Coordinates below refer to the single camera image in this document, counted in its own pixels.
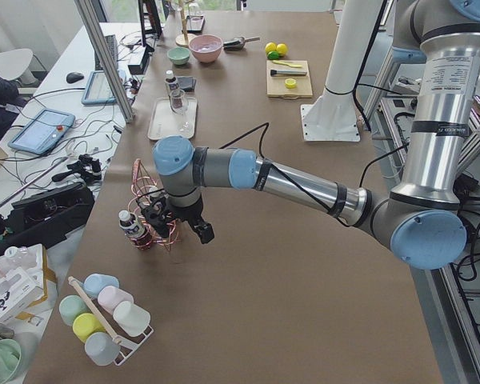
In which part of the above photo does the pink plastic cup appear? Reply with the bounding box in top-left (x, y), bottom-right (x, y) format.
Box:
top-left (98, 285), bottom-right (134, 314)

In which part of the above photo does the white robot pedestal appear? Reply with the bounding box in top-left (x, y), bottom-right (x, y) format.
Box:
top-left (299, 0), bottom-right (389, 142)

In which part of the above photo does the grey folded cloth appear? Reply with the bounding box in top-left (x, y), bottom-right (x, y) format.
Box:
top-left (177, 76), bottom-right (197, 92)

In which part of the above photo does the yellow plastic cup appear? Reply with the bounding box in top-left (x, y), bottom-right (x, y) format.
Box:
top-left (72, 313), bottom-right (105, 343)

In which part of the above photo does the green plastic cup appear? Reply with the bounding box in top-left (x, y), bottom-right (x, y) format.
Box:
top-left (58, 294), bottom-right (90, 326)

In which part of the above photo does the whole yellow lemon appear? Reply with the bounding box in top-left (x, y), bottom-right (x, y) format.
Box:
top-left (265, 42), bottom-right (277, 54)

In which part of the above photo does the cream serving tray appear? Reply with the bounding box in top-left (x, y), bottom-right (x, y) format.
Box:
top-left (147, 97), bottom-right (198, 141)

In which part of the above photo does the tea bottle white cap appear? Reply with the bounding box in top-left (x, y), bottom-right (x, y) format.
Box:
top-left (165, 70), bottom-right (184, 111)

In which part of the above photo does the green empty bowl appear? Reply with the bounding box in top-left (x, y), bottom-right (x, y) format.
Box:
top-left (166, 46), bottom-right (190, 66)

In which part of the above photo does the half lemon slice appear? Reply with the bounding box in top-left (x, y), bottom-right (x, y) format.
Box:
top-left (284, 78), bottom-right (297, 89)

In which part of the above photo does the blue teach pendant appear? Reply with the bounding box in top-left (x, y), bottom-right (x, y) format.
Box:
top-left (81, 70), bottom-right (115, 106)
top-left (8, 108), bottom-right (75, 154)

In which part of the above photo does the bamboo cutting board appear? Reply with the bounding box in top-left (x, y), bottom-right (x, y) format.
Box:
top-left (266, 60), bottom-right (313, 98)

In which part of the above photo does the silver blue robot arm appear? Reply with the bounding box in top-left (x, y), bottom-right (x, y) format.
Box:
top-left (146, 11), bottom-right (408, 277)

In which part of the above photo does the light blue plastic cup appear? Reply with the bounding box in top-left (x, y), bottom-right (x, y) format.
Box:
top-left (85, 332), bottom-right (120, 366)

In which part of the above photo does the clear wine glass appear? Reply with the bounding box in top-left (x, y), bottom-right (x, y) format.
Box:
top-left (170, 89), bottom-right (193, 133)

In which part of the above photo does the white plastic cup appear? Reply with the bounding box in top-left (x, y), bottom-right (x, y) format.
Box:
top-left (113, 301), bottom-right (151, 337)

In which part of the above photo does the wooden cup tree stand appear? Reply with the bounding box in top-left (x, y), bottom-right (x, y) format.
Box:
top-left (171, 0), bottom-right (197, 47)

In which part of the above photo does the steel muddler black tip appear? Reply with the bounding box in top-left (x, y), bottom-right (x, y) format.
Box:
top-left (270, 69), bottom-right (307, 77)

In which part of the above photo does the yellow plastic knife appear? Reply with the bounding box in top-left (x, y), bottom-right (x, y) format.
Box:
top-left (272, 60), bottom-right (302, 68)

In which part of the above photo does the steel ice scoop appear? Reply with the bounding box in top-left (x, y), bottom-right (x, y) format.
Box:
top-left (223, 37), bottom-right (261, 51)

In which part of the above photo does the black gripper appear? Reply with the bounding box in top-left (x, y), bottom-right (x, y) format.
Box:
top-left (141, 194), bottom-right (214, 244)

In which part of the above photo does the pink bowl of ice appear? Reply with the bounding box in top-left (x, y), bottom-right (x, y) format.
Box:
top-left (189, 34), bottom-right (223, 63)

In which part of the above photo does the copper wire bottle basket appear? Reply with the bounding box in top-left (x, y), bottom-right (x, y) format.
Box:
top-left (128, 158), bottom-right (179, 252)

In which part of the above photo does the black equipment case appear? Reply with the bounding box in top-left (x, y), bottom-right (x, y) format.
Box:
top-left (0, 182), bottom-right (94, 256)

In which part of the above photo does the black computer mouse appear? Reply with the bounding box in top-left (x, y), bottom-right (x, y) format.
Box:
top-left (66, 72), bottom-right (85, 84)

